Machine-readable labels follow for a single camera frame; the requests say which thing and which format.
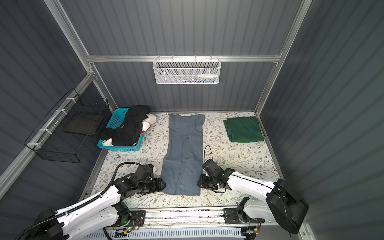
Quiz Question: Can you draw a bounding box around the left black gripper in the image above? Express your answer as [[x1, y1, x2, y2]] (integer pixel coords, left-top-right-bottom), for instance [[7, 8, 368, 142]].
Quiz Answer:
[[137, 177, 167, 194]]

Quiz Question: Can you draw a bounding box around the grey-blue t-shirt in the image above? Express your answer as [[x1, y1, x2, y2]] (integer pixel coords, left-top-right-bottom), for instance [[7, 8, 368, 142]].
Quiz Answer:
[[161, 114, 205, 196]]

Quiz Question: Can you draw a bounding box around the teal plastic laundry basket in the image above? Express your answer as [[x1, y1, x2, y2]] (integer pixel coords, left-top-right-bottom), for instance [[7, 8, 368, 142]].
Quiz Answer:
[[97, 108, 144, 152]]

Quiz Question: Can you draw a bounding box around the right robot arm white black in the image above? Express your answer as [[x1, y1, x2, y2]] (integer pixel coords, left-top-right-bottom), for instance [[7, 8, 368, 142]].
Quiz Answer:
[[197, 159, 309, 234]]

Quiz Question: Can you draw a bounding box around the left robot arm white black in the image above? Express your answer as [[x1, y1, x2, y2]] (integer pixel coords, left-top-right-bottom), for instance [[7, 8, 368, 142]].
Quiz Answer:
[[17, 164, 166, 240]]

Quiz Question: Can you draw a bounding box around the floral table cloth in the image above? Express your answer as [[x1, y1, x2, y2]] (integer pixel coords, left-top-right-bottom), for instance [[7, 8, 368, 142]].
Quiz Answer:
[[86, 112, 280, 209]]

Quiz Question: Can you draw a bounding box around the black t-shirt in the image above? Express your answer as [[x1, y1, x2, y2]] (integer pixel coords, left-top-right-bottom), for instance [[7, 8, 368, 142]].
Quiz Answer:
[[100, 105, 151, 147]]

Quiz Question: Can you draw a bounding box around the folded dark green t-shirt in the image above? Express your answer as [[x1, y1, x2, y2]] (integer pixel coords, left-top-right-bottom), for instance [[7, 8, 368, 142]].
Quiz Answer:
[[224, 117, 265, 143]]

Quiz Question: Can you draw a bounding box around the white garment in basket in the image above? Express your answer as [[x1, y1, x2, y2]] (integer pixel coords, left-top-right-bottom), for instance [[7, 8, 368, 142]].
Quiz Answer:
[[102, 114, 156, 147]]

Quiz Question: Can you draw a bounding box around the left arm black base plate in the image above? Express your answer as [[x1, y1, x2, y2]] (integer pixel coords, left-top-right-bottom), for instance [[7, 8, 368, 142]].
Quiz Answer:
[[117, 210, 146, 229]]

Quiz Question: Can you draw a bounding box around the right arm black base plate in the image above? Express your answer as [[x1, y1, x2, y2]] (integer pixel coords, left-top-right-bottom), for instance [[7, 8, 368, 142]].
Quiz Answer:
[[220, 208, 265, 225]]

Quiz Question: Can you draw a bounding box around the aluminium front rail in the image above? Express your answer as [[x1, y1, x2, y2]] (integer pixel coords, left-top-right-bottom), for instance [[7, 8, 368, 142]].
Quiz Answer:
[[61, 205, 307, 230]]

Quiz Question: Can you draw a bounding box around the white slotted cable duct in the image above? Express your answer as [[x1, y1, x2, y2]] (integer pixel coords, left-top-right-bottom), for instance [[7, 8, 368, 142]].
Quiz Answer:
[[80, 227, 245, 240]]

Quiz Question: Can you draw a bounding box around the black wire side basket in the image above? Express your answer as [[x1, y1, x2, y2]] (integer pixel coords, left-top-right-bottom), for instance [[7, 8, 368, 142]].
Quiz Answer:
[[24, 92, 112, 164]]

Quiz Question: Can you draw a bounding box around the white bottle in wire basket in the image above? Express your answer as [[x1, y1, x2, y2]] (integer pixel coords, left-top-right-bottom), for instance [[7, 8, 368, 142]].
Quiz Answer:
[[198, 74, 219, 81]]

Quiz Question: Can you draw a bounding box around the white wire wall basket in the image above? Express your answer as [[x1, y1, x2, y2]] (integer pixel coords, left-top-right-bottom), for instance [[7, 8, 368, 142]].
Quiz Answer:
[[153, 59, 222, 85]]

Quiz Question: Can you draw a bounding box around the black corrugated cable hose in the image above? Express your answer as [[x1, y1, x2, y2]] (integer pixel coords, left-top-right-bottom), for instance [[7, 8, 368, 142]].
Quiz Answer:
[[14, 161, 142, 240]]

